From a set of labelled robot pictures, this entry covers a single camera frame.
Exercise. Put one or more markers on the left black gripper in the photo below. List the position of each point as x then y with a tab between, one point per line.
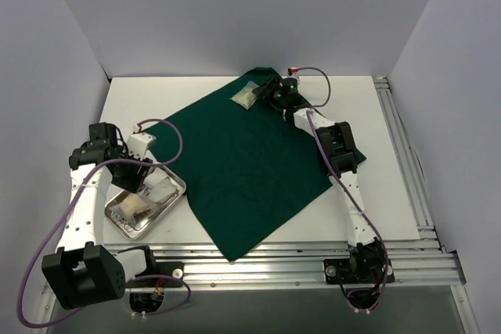
127	174

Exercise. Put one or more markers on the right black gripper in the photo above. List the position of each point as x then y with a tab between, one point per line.
270	87

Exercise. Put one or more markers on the tan-filled clear plastic bag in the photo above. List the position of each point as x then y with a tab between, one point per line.
127	205

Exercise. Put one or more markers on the green-filled clear plastic bag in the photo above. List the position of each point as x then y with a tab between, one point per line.
245	96

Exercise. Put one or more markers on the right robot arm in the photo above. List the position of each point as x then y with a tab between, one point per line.
338	156

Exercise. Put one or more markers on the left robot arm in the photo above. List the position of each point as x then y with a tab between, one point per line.
82	271

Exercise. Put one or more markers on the green surgical drape cloth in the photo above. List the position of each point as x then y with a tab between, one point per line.
247	171

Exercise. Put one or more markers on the stainless steel instrument tray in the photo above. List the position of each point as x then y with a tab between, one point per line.
144	222

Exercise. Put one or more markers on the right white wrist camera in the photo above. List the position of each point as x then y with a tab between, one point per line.
292	73

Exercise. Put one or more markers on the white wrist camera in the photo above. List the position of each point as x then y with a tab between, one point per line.
138	145
292	73

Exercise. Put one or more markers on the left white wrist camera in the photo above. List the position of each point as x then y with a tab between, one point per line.
138	145

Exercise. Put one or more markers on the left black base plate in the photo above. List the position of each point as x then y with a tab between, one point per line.
174	269

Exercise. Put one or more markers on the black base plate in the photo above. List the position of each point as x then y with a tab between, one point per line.
354	270
174	269

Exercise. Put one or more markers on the aluminium rail frame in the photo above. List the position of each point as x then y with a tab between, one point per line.
284	273

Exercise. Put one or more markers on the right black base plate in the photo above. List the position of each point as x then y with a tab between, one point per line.
354	270

